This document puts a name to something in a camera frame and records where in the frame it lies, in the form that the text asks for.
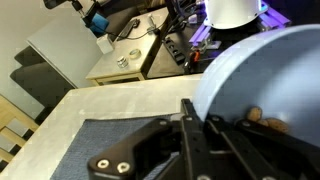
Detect small wooden side table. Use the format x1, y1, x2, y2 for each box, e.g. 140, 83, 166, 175
86, 8, 169, 86

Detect aluminium rail frame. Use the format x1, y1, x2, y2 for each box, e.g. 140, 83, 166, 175
189, 3, 291, 45

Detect wooden chair middle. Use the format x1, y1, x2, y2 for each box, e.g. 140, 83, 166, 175
0, 96, 39, 147

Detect roll of tape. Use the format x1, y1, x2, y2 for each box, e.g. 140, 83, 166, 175
129, 49, 141, 59

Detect black keyboard remote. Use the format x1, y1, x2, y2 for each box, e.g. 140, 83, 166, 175
118, 18, 140, 41

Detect blue plastic bowl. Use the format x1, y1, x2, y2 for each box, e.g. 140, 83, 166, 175
193, 24, 320, 146

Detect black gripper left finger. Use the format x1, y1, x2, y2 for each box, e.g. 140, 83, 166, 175
87, 99, 213, 180

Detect dark blue placemat near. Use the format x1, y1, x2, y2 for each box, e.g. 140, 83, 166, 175
49, 114, 183, 180

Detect nuts in bowl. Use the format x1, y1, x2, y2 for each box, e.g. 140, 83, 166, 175
246, 106, 289, 133

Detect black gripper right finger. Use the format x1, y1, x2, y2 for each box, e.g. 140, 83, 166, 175
205, 115, 320, 180

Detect white power adapter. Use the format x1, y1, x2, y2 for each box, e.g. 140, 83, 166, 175
96, 35, 114, 54

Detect small metal cylinder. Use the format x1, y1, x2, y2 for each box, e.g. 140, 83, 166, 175
117, 56, 128, 68

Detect orange handled clamp lower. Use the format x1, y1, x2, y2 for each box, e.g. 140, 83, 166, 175
183, 50, 200, 74

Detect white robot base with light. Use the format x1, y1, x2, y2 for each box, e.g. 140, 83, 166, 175
204, 0, 268, 29

